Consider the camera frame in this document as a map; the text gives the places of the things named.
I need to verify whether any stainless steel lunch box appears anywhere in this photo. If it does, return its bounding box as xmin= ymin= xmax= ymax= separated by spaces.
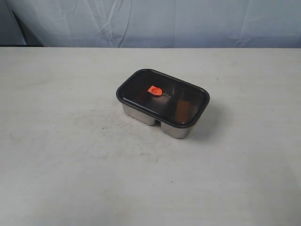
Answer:
xmin=122 ymin=104 xmax=194 ymax=139

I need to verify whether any yellow toy cheese wedge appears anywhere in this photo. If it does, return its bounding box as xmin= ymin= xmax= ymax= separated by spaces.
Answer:
xmin=175 ymin=100 xmax=190 ymax=123

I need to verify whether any grey-blue backdrop cloth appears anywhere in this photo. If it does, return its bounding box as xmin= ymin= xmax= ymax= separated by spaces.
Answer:
xmin=0 ymin=0 xmax=301 ymax=48

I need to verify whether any dark transparent lunch box lid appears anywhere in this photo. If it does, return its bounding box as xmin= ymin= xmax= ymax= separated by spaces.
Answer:
xmin=116 ymin=69 xmax=210 ymax=129

